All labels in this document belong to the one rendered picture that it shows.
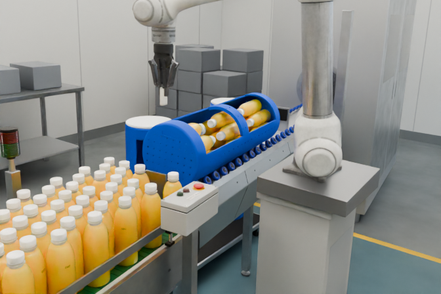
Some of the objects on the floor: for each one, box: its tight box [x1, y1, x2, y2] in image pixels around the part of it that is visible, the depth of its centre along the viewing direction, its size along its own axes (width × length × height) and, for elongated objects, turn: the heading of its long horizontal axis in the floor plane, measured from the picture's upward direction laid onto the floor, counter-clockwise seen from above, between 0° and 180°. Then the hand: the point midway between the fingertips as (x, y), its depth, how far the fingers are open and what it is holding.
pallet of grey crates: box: [155, 44, 264, 119], centre depth 604 cm, size 120×80×119 cm
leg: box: [241, 204, 254, 276], centre depth 293 cm, size 6×6×63 cm
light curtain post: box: [333, 10, 354, 140], centre depth 298 cm, size 6×6×170 cm
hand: (163, 96), depth 177 cm, fingers closed
